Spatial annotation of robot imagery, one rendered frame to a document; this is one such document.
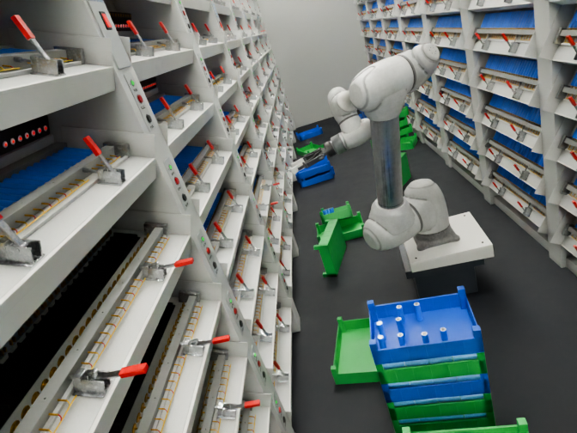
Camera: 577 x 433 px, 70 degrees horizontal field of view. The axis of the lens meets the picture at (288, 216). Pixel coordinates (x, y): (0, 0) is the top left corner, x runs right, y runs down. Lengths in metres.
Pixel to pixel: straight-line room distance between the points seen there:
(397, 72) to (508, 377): 1.08
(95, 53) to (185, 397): 0.66
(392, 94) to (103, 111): 0.88
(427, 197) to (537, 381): 0.75
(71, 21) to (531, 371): 1.63
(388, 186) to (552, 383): 0.84
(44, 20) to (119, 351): 0.62
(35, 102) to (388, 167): 1.18
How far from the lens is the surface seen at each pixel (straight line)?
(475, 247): 1.83
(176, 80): 1.61
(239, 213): 1.51
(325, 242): 2.22
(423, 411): 1.46
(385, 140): 1.51
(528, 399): 1.62
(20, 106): 0.65
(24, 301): 0.54
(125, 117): 0.92
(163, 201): 0.96
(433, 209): 1.81
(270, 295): 1.68
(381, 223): 1.68
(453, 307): 1.44
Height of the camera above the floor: 1.25
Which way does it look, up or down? 23 degrees down
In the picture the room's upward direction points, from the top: 19 degrees counter-clockwise
